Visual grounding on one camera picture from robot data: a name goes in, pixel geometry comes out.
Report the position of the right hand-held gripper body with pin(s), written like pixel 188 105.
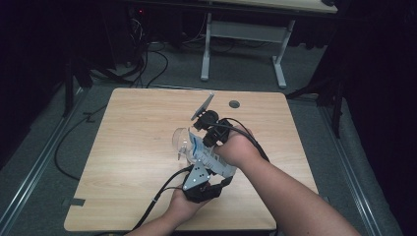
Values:
pixel 218 131

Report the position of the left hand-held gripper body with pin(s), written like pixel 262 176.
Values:
pixel 196 183

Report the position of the white and blue milk carton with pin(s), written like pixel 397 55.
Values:
pixel 213 162

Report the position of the clear glass cup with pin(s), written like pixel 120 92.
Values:
pixel 179 141

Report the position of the person's left hand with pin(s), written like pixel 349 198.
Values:
pixel 185 206

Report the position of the person's right hand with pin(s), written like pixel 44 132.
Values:
pixel 239 149

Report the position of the round grey table grommet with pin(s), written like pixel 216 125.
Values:
pixel 234 104

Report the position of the grey tape strip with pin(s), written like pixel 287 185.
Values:
pixel 326 199
pixel 74 202

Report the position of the desk with white legs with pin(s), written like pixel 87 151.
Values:
pixel 244 31

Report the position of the black metal stand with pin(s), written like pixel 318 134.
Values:
pixel 69 88
pixel 336 108

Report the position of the metal floor rail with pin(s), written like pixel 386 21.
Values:
pixel 39 164
pixel 354 170

